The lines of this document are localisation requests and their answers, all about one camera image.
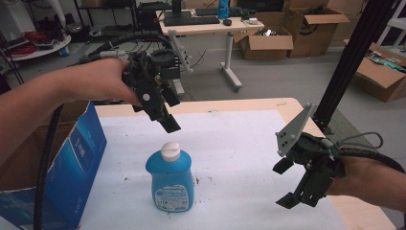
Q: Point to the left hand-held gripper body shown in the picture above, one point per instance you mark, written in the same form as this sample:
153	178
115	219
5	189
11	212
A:
148	92

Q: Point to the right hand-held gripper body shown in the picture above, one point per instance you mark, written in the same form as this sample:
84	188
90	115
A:
316	166

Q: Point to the blue bottle with white cap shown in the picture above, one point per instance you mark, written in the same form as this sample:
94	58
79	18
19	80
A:
170	179

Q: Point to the person's right hand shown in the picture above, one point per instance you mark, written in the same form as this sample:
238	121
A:
346	185

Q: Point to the person's left hand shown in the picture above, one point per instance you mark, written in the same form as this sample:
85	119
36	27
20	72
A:
102	80

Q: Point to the white table mat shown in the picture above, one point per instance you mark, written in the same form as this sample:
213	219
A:
230	159

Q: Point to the light wooden desk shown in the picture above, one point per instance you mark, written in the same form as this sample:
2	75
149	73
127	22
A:
207	27

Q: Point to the black keyboard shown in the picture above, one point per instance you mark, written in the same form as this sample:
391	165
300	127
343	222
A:
191	20

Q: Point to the black monitor stand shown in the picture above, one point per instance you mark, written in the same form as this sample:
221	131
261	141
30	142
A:
176	8

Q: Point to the black computer mouse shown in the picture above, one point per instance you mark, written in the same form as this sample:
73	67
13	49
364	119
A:
227	22

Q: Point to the blue cardboard box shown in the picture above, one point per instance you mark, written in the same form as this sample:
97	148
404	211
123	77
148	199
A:
73	172

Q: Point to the open brown cardboard box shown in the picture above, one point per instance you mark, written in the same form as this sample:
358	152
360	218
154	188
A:
266	44

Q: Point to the round white table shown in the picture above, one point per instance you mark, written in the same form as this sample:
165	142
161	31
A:
48	48

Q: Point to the black metal stand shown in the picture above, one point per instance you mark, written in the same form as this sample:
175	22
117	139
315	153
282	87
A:
351	60

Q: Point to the flat brown cardboard box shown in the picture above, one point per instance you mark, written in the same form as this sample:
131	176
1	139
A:
379	75

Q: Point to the tall brown cardboard box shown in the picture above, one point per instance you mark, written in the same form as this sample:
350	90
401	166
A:
314	28

